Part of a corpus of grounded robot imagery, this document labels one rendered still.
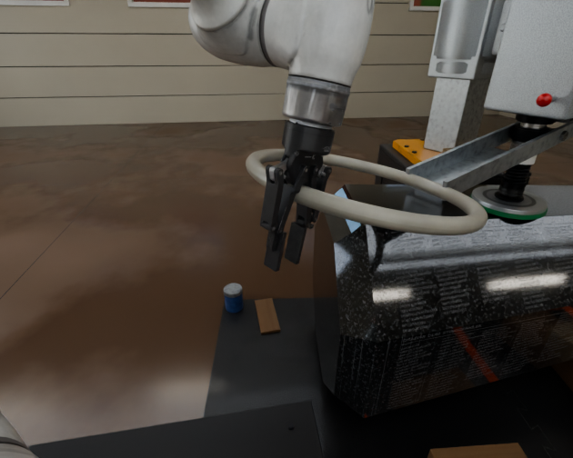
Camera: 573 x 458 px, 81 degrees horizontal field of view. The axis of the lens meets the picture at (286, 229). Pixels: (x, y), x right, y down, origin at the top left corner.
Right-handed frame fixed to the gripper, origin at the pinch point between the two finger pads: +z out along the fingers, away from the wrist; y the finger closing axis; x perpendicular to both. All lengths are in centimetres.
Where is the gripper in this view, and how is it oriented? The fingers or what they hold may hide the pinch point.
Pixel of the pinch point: (285, 247)
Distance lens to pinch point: 56.8
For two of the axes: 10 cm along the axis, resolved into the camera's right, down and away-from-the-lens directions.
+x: -7.2, -3.8, 5.8
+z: -1.9, 9.1, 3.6
